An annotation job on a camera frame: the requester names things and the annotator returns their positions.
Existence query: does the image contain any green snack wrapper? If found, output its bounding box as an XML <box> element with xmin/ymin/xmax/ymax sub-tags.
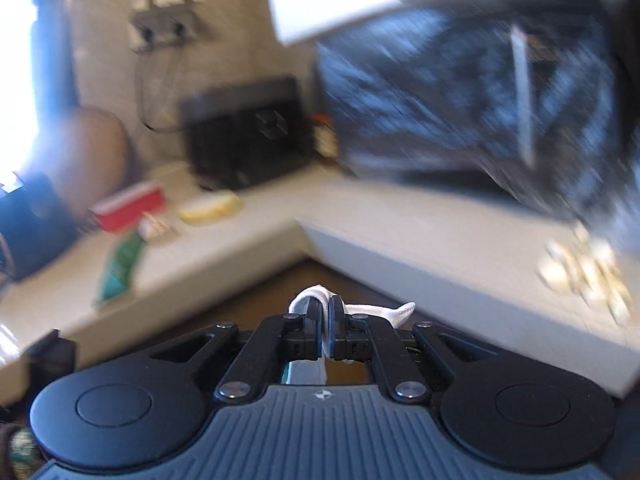
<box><xmin>94</xmin><ymin>230</ymin><xmax>146</xmax><ymax>309</ymax></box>

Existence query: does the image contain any red white plastic container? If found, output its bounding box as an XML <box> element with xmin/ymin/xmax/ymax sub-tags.
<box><xmin>89</xmin><ymin>181</ymin><xmax>165</xmax><ymax>233</ymax></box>

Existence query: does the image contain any yellow white sponge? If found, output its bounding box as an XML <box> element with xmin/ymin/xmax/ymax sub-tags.
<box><xmin>177</xmin><ymin>190</ymin><xmax>243</xmax><ymax>226</ymax></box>

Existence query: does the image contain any small sauce bottle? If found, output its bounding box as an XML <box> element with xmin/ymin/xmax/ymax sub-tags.
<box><xmin>311</xmin><ymin>114</ymin><xmax>338</xmax><ymax>164</ymax></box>

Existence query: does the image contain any black countertop appliance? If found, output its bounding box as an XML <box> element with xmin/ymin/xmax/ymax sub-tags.
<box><xmin>178</xmin><ymin>76</ymin><xmax>314</xmax><ymax>191</ymax></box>

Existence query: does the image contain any garlic cloves pile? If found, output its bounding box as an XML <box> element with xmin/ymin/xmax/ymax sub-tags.
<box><xmin>537</xmin><ymin>223</ymin><xmax>634</xmax><ymax>326</ymax></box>

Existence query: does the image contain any round wooden cutting board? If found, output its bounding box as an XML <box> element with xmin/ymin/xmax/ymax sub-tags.
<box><xmin>41</xmin><ymin>107</ymin><xmax>130</xmax><ymax>220</ymax></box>

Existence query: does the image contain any dark blue rice cooker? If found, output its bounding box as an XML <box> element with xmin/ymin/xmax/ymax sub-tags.
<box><xmin>1</xmin><ymin>174</ymin><xmax>78</xmax><ymax>282</ymax></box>

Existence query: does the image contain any window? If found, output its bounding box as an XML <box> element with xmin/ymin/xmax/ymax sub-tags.
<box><xmin>1</xmin><ymin>0</ymin><xmax>44</xmax><ymax>174</ymax></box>

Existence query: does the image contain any grey power cable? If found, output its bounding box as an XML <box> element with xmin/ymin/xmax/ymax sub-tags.
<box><xmin>134</xmin><ymin>46</ymin><xmax>187</xmax><ymax>135</ymax></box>

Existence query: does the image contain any white wall power outlet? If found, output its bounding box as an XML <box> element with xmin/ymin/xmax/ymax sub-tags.
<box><xmin>127</xmin><ymin>0</ymin><xmax>205</xmax><ymax>54</ymax></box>

